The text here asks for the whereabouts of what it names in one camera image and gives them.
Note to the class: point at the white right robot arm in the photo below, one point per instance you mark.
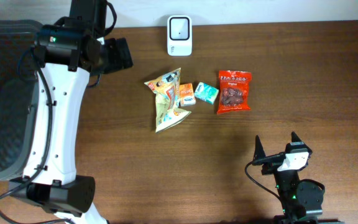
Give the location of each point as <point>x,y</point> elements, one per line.
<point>301,199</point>

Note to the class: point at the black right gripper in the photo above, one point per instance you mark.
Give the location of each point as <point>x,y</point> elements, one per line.
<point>276,158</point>

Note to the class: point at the red snack bag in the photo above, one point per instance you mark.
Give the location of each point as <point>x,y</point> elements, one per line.
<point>234,91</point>

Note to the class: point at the white barcode scanner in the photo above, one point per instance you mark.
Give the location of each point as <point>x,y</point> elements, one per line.
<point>179,36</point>

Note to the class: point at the yellow snack bag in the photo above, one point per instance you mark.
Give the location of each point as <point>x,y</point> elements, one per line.
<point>167,100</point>

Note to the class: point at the grey plastic basket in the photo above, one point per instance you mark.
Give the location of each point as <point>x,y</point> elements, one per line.
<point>19,96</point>

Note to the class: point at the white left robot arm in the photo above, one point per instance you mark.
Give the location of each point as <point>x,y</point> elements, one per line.
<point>65,54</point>

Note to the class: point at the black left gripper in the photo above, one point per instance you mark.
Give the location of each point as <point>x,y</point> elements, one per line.
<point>122,53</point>

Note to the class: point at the teal tissue pack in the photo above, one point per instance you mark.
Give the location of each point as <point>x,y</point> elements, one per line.
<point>206,93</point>

